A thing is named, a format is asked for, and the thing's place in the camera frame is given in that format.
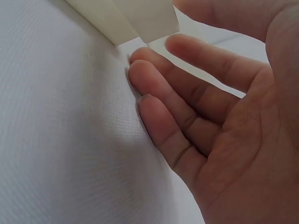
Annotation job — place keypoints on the person's right hand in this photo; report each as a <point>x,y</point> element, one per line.
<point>252,144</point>

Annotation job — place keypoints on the cream folded paper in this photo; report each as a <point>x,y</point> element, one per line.
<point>140,16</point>

